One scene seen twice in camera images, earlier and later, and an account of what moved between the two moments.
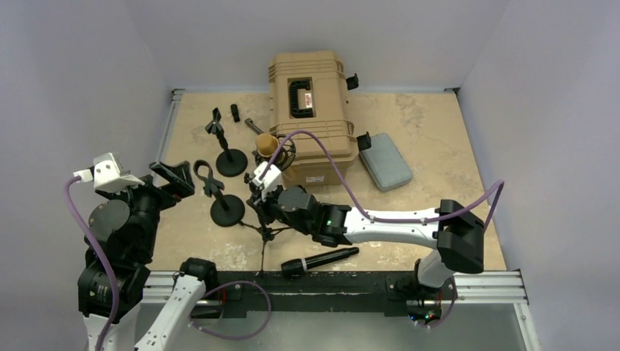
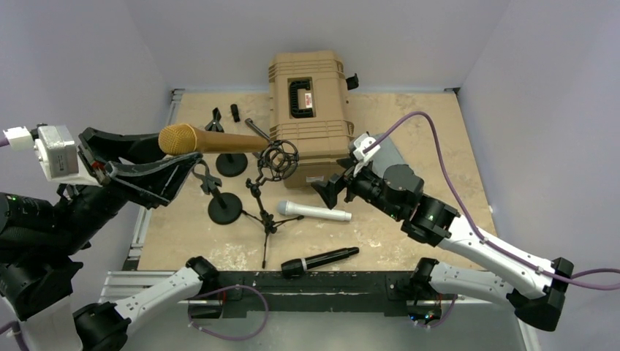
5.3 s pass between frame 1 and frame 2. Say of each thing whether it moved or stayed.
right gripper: moved
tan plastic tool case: stayed
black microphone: stayed
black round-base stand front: stayed
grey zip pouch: stayed
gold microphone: moved
